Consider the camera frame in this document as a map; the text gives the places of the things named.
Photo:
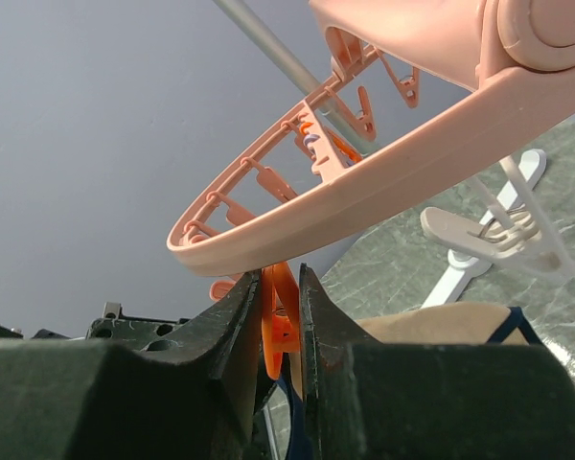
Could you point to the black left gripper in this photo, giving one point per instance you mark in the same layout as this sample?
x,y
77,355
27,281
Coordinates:
x,y
134,332

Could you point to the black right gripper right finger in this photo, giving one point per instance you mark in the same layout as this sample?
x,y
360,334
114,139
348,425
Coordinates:
x,y
365,399

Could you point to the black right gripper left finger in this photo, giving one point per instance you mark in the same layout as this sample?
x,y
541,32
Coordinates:
x,y
187,394

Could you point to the orange clothes clip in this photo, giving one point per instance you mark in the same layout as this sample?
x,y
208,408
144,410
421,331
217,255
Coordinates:
x,y
280,316

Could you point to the pink round clip hanger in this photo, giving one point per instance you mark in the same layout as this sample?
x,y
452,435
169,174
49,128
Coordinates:
x,y
272,203

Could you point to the white clothes clip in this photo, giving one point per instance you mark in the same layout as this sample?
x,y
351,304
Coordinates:
x,y
520,238

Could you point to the purple clothes clip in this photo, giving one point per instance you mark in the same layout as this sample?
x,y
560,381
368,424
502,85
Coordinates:
x,y
308,141

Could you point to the white and silver clothes rack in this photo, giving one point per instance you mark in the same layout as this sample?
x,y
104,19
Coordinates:
x,y
461,268

